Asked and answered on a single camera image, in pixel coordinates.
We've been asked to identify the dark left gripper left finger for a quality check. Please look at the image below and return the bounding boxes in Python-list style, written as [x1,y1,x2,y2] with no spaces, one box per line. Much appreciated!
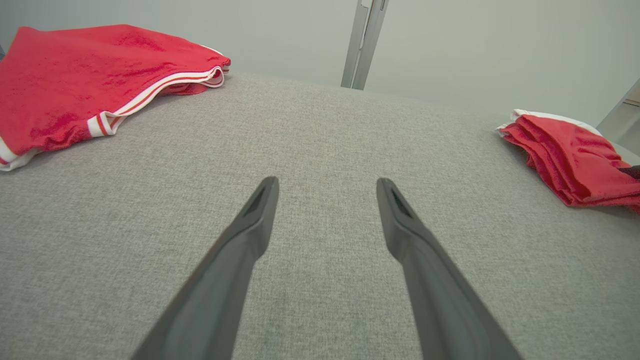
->
[131,176,280,360]

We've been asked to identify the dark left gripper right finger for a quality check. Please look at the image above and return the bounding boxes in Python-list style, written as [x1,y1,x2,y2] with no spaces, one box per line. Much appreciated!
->
[376,177,524,360]

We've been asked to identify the red shorts with white trim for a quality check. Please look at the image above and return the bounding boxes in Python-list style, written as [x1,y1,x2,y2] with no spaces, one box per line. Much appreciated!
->
[496,108,640,215]

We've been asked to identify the red Bulls basketball jersey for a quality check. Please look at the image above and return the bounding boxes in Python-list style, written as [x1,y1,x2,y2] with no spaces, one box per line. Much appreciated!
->
[0,24,232,172]

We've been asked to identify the slanted grey metal frame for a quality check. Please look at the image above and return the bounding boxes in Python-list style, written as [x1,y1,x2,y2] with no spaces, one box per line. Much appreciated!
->
[596,77,640,151]

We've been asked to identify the grey metal frame post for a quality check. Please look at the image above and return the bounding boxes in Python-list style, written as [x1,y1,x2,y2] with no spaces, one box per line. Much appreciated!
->
[341,0,373,90]
[351,0,390,91]

